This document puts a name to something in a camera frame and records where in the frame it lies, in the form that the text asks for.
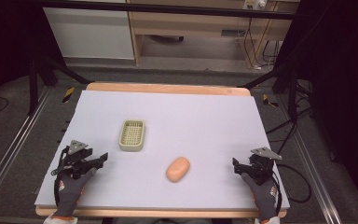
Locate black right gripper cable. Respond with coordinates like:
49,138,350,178
271,162,312,217

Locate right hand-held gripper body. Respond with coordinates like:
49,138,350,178
247,147,283,187

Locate wooden desk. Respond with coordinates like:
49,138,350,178
126,0,301,68

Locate metal floor rail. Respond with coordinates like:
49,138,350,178
0,86,54,217
276,92,350,224

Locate orange bread roll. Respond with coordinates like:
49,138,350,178
165,156,191,184

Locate black metal frame bar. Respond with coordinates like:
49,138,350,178
36,0,296,21

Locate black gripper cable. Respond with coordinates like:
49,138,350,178
271,162,312,217
51,147,71,207

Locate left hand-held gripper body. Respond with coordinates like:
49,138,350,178
61,139,94,180

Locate white power strip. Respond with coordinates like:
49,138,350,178
242,0,268,10

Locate black metal stand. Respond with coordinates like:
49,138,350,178
27,54,95,117
236,65,300,124

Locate wooden table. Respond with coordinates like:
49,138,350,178
34,81,288,219

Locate hanging desk cables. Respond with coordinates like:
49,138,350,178
242,17,282,71

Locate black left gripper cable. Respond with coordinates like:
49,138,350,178
51,147,71,207

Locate white cabinet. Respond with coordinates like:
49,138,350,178
42,7,135,61

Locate black curtain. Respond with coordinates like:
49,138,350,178
0,0,66,117
274,0,358,216

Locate person's left hand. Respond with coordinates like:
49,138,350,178
53,167,98,218

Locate white foam board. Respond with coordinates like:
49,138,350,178
34,90,291,211

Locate pale green soap dish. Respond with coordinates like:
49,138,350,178
118,119,146,153

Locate person's right hand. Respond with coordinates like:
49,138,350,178
241,172,280,222

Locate yellow black striped tape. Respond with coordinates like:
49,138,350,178
62,87,76,104
262,93,280,108

